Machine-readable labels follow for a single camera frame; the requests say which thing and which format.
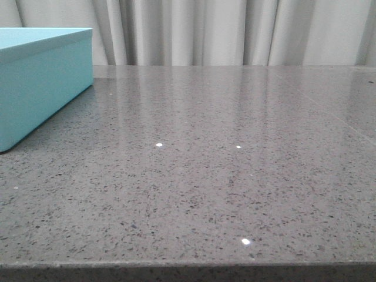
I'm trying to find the light blue storage box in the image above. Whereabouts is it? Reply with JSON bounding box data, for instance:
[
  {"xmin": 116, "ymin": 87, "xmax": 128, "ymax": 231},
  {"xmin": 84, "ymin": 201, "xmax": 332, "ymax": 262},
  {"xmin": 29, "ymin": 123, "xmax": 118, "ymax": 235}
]
[{"xmin": 1, "ymin": 28, "xmax": 93, "ymax": 152}]

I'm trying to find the grey pleated curtain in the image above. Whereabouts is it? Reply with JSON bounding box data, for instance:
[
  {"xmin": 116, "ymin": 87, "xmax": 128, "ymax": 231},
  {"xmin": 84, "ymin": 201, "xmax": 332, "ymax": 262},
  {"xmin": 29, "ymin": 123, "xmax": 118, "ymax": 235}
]
[{"xmin": 1, "ymin": 0, "xmax": 375, "ymax": 66}]

